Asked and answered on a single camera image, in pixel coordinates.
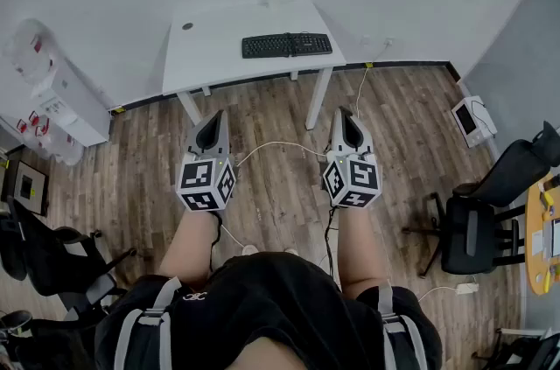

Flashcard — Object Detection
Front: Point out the yellow round table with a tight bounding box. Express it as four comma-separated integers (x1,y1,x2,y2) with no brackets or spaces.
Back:
524,172,560,297

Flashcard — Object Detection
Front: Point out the thin black device cable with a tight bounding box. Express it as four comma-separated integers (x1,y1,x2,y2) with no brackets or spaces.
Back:
470,98,499,138

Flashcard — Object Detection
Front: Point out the grey harness strap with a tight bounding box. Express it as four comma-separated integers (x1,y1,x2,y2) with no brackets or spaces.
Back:
377,280,429,370
112,276,184,370

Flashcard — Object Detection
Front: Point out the person's black shirt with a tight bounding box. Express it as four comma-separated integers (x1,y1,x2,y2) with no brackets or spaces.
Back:
93,251,444,370

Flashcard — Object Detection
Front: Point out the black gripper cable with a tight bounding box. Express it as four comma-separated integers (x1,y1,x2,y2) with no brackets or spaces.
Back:
322,205,340,278
207,209,224,274

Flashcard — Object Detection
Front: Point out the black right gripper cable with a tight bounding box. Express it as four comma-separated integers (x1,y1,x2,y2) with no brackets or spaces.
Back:
322,205,340,278

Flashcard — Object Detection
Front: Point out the white power cable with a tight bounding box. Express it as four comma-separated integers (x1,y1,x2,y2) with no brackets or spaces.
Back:
220,38,394,252

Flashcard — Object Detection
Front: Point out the black framed box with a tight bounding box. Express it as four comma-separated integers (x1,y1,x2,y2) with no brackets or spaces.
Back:
0,145,50,218

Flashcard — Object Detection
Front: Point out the white desk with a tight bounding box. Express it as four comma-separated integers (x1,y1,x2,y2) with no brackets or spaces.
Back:
161,0,348,131

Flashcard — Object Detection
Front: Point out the white tablet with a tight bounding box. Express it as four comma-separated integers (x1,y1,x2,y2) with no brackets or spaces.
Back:
542,217,560,261

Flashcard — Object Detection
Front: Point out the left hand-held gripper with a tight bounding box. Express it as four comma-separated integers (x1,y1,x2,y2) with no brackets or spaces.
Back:
176,109,238,213

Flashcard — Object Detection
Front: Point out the white boxes pile left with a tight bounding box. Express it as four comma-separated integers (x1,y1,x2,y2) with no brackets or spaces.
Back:
29,56,111,147

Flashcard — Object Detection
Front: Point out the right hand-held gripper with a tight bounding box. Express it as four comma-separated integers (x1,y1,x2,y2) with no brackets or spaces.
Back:
322,106,383,210

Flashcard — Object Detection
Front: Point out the clear water jug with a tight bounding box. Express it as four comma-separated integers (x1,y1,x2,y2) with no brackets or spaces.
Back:
2,18,60,87
16,110,85,167

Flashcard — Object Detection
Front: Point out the white screen device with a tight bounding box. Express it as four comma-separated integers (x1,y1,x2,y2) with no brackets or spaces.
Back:
451,94,500,149

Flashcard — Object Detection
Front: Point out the person's left forearm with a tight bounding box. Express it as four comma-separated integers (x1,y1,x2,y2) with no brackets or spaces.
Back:
157,208,222,291

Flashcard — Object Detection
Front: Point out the black keyboard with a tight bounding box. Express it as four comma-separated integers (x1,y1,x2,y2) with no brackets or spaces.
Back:
241,31,334,60

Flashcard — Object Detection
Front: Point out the person's right forearm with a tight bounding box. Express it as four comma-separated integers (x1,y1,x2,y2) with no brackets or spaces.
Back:
335,206,394,300

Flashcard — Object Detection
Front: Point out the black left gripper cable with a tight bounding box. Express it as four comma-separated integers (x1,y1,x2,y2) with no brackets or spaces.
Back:
207,209,224,274

